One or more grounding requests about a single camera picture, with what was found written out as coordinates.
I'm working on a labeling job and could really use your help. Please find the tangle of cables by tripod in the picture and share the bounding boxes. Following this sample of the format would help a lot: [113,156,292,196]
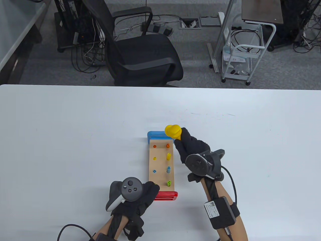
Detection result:
[293,15,321,53]

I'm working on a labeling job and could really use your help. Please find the person's right forearm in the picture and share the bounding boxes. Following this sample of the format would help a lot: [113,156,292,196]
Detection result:
[199,177,249,241]

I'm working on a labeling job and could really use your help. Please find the person's left hand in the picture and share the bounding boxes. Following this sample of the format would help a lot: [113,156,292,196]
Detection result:
[110,181,160,241]

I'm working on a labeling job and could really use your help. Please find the grey right hand controller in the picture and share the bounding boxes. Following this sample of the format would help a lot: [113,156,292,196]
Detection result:
[185,149,225,180]

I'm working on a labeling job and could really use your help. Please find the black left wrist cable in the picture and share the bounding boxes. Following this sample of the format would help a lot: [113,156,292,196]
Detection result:
[57,224,97,241]

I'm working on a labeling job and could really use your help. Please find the black office chair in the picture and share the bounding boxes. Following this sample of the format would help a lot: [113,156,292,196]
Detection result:
[82,0,184,87]

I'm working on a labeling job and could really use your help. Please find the yellow toy hammer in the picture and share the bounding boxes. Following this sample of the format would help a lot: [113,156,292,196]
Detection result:
[165,125,182,141]

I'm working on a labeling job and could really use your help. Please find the black power strip with adapters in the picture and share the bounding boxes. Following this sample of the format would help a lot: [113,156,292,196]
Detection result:
[141,21,173,37]

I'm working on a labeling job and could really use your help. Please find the rainbow hammer bench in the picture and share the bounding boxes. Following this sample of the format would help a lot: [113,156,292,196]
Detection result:
[147,131,179,202]

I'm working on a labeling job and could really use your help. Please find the brown side tabletop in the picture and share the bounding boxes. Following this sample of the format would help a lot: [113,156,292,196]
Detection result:
[242,0,284,24]

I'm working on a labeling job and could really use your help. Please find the person's right hand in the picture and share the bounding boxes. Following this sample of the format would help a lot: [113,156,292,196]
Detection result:
[174,127,211,184]

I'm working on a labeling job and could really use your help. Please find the grey left hand controller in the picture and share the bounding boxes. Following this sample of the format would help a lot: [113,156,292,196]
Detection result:
[105,177,144,212]

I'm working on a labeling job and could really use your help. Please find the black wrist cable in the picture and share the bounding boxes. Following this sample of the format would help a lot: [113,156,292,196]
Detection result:
[221,166,237,241]
[57,224,97,241]

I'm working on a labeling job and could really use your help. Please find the open floor outlet box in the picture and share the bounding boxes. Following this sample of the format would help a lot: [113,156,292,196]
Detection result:
[179,18,201,30]

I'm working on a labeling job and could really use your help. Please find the white rolling cart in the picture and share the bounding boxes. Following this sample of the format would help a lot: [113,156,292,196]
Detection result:
[221,21,277,86]

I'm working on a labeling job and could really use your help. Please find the tangle of black floor cables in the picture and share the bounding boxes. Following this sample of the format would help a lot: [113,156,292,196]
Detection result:
[71,38,107,74]

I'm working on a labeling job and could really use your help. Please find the grey floor cover plate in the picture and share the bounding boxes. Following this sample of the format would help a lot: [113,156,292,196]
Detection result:
[200,16,221,26]

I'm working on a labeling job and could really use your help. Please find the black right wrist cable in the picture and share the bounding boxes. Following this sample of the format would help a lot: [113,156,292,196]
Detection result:
[221,166,237,241]

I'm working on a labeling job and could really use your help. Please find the grey desk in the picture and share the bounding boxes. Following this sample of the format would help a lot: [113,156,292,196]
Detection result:
[0,0,50,84]

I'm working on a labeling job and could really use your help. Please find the grey hand controller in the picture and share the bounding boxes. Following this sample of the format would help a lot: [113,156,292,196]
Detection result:
[105,177,144,212]
[185,149,225,180]

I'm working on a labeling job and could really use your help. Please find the wooden plank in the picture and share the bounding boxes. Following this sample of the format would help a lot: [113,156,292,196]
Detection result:
[152,144,172,188]

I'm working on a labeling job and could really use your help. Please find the aluminium frame stand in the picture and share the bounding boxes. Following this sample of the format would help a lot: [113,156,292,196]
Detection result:
[207,0,238,73]

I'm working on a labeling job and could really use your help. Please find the black equipment rack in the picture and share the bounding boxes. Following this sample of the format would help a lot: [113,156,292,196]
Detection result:
[54,0,106,53]

